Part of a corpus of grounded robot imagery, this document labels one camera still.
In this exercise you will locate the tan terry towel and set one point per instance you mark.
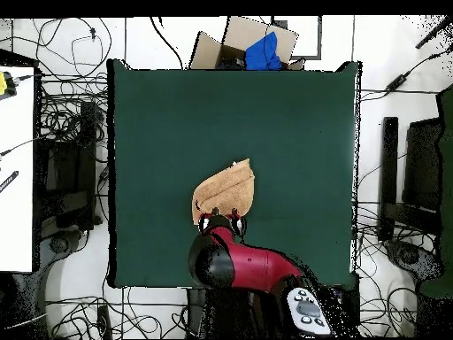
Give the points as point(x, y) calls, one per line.
point(226, 191)

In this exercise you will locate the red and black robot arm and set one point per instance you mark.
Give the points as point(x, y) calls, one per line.
point(254, 264)

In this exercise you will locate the black flat strip tool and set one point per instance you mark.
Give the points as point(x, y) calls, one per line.
point(9, 181)

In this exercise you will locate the dark green table cloth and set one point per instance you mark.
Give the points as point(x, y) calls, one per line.
point(212, 117)

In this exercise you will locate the black equipment case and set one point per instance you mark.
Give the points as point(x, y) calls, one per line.
point(67, 166)

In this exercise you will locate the black power strip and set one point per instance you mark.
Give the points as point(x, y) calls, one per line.
point(104, 322)

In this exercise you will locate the black floor box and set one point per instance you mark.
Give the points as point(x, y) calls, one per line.
point(352, 304)

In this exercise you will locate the open cardboard box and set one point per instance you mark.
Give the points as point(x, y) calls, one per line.
point(208, 53)

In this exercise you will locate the black upright bar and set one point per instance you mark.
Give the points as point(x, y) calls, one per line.
point(388, 170)

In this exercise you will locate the blue cloth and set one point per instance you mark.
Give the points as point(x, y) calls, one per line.
point(263, 53)

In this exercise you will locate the white side table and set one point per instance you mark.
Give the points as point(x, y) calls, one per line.
point(16, 170)

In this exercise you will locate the black panel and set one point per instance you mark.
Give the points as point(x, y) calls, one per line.
point(423, 166)

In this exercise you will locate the black power adapter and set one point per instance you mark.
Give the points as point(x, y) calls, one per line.
point(396, 82)

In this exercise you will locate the green cloth covered stand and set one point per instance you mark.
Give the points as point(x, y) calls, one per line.
point(446, 184)

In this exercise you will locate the yellow and black device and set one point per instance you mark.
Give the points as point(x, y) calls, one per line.
point(4, 84)

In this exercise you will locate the black rod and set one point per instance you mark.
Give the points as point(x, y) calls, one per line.
point(433, 33)

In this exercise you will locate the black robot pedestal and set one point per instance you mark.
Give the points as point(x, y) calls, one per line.
point(219, 318)

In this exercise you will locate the grey pedestal leg with foot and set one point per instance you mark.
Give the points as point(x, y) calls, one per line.
point(410, 256)
point(58, 248)

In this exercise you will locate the dark square frame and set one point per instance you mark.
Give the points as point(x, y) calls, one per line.
point(319, 39)

